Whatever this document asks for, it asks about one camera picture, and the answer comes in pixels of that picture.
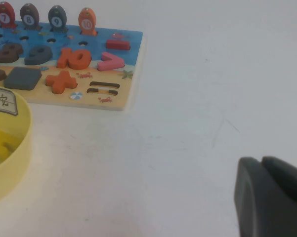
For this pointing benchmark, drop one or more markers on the orange plus sign piece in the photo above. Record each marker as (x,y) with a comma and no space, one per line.
(60,81)

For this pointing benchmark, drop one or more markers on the yellow equals sign piece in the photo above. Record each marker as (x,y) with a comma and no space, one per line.
(2,145)

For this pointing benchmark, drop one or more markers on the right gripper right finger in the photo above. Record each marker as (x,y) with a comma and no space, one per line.
(289,180)

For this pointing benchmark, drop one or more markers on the grey fish piece numbered 9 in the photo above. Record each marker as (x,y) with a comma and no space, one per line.
(56,21)

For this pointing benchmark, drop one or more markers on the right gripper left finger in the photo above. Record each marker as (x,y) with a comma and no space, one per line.
(262,209)

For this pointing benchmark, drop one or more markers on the dark grey square piece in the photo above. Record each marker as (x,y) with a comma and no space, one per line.
(22,77)

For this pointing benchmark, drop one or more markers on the red minus sign piece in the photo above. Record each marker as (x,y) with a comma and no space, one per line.
(117,45)

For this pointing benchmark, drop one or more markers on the red fish piece numbered 7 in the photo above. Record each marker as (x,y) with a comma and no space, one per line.
(5,17)

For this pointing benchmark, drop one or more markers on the brown number 8 piece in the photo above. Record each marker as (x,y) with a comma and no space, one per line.
(2,56)

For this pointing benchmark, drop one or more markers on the orange fish piece numbered 10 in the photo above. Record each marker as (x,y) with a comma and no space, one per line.
(87,23)

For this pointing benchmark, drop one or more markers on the pink greater-than sign piece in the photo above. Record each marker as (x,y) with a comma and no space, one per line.
(108,64)

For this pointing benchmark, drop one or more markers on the yellow bowl wall label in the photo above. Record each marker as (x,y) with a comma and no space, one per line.
(1,101)

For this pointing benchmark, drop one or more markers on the brown fish piece numbered 8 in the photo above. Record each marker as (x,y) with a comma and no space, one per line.
(29,18)

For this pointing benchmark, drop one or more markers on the colourful wooden puzzle board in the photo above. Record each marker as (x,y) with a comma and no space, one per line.
(108,81)

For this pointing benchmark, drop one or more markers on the orange number 10 piece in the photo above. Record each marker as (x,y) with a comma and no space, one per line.
(66,59)

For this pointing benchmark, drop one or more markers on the grey number 9 piece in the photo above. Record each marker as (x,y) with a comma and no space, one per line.
(32,59)

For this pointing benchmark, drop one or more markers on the yellow plastic bowl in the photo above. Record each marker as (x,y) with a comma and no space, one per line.
(17,160)

